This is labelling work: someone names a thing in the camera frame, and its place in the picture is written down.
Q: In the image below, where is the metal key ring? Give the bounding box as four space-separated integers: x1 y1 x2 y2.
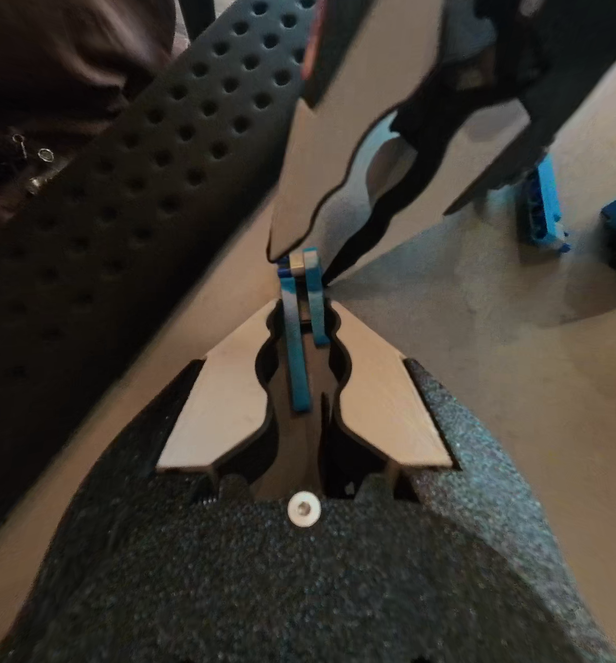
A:
10 132 55 195

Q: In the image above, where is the person's brown clothing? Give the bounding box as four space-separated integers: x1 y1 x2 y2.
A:
0 0 179 244

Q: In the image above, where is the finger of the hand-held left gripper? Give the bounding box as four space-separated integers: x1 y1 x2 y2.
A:
266 0 446 264
321 98 531 288

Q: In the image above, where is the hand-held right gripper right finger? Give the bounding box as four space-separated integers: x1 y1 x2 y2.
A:
321 298 455 472

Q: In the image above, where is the grey desk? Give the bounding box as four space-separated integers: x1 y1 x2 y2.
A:
0 41 616 663

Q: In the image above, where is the long blue perforated beam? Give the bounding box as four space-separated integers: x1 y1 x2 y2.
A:
517 154 572 256

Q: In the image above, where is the black perforated chair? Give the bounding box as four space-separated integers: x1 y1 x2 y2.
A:
0 0 329 550

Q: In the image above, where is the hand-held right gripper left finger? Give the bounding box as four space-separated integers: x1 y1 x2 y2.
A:
156 298 288 474

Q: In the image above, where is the short blue beam with pins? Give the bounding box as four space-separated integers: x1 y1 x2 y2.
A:
276 251 313 413

